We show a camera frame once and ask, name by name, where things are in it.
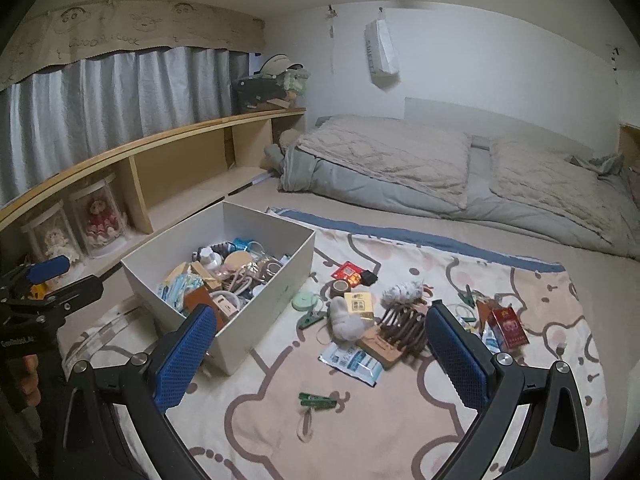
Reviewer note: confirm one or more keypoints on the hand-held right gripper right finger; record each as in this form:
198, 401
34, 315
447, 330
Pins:
457, 355

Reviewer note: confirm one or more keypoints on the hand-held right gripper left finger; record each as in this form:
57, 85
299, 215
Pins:
185, 360

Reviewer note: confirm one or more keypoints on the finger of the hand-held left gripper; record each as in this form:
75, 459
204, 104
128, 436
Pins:
75, 290
47, 267

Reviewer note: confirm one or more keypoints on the white storage box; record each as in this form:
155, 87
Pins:
260, 320

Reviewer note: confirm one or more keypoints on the person's left hand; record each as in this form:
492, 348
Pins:
29, 380

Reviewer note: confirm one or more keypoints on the doll in clear case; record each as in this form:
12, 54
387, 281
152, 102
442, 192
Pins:
100, 217
52, 235

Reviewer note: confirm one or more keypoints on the silver blue foil packet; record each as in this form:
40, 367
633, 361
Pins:
491, 340

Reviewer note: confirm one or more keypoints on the printed blanket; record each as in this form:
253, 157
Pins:
450, 410

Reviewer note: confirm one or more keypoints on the red box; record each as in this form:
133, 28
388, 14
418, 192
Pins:
507, 329

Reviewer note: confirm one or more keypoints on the green clip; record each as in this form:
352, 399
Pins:
311, 321
466, 296
317, 400

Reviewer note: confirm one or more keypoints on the blue white packet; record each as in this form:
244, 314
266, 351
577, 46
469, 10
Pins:
350, 362
177, 290

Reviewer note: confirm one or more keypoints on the light wooden block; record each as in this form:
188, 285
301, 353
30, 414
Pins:
380, 350

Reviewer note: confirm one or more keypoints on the grey fluffy ball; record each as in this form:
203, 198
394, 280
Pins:
402, 292

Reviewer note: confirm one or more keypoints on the yellow card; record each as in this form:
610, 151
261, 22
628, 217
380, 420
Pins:
362, 307

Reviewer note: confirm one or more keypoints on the white fluffy ball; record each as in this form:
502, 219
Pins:
345, 320

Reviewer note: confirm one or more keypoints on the brown tape roll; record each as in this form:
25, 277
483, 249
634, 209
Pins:
342, 289

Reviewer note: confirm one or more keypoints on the mint green round case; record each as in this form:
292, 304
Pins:
306, 304

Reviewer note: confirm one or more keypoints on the rubber band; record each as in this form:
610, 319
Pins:
306, 425

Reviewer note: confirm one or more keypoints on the red packet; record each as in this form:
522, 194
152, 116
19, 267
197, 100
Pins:
346, 273

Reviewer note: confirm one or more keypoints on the wooden shelf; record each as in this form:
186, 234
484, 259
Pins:
165, 170

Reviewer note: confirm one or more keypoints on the grey duvet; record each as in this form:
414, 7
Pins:
450, 200

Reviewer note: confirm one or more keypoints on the grey curtain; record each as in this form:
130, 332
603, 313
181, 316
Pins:
125, 105

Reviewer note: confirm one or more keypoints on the beige pillow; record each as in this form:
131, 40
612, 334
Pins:
385, 160
555, 185

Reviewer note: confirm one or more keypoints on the beige valance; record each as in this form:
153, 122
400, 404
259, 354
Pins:
125, 30

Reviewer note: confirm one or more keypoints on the dark bag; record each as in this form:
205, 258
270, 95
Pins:
257, 92

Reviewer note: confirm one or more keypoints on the wooden side cabinet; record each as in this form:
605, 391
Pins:
630, 147

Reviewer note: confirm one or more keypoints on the white cap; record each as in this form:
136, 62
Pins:
277, 64

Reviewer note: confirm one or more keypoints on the white paper bag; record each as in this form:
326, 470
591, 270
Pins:
382, 50

